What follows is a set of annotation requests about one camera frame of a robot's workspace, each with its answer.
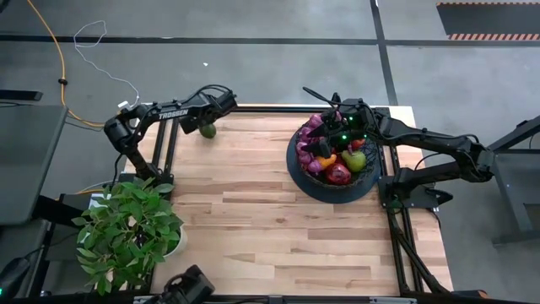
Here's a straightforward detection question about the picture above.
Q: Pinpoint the grey metal stand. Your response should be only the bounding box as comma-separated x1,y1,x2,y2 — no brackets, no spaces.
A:
471,114,540,246

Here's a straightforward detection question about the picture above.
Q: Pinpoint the dark green avocado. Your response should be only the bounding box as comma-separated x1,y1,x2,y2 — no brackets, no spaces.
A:
198,123,218,140

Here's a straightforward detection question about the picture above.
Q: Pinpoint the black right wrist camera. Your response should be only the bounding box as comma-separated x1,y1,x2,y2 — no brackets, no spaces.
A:
337,100,365,128

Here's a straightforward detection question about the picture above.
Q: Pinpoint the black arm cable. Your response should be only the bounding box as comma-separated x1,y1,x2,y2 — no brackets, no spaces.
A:
183,83,234,105
301,86,381,140

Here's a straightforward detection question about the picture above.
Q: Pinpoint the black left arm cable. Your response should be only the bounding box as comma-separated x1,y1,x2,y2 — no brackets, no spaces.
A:
183,83,234,105

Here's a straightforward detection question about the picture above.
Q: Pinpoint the purple grape bunch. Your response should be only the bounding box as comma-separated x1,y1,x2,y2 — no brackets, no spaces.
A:
294,112,343,175

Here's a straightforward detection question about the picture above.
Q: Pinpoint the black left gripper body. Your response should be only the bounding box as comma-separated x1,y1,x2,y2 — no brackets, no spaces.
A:
179,89,239,136

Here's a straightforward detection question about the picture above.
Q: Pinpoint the red pomegranate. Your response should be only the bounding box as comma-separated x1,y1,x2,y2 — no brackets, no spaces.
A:
323,162,353,187

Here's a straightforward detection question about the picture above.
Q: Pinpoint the black striped-edge floor mat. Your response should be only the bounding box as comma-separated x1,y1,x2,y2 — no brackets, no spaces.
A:
435,2,540,41

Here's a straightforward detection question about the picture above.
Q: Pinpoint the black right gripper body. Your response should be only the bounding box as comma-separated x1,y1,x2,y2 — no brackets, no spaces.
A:
328,97,379,147

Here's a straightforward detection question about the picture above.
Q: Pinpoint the grey desk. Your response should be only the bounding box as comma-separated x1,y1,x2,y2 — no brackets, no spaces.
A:
0,104,69,226

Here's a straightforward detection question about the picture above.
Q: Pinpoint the black rounded device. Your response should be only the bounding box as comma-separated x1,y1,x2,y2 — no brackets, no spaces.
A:
0,257,30,299

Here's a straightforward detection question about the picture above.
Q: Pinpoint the black wire basket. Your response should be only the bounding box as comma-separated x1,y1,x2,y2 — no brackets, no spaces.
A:
294,110,379,189

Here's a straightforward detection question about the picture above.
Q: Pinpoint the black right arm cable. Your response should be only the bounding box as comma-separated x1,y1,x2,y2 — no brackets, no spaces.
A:
301,86,381,140

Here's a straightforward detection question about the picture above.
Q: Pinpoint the green leafy plant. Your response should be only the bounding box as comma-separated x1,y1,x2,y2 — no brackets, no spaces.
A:
70,176,186,296

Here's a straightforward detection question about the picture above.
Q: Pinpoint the orange floor cable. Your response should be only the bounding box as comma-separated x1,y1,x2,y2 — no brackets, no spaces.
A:
25,0,127,128

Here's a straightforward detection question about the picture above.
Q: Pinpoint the green pear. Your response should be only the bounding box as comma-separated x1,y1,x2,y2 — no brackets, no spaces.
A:
340,148,367,173

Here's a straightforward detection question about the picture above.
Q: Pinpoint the black flat bar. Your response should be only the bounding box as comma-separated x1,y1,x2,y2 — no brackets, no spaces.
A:
0,90,44,101

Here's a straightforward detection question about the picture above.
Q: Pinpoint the white plant pot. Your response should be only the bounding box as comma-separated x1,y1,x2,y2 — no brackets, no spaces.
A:
162,223,189,259

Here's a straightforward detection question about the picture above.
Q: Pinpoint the white floor cable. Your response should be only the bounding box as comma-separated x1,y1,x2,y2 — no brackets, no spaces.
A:
73,19,141,110

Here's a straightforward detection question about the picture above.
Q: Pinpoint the white paper sheet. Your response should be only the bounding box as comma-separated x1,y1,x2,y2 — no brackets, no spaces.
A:
89,194,111,210

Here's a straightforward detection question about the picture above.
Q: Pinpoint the yellow orange lemon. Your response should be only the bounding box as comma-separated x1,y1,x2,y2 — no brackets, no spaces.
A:
315,154,338,170

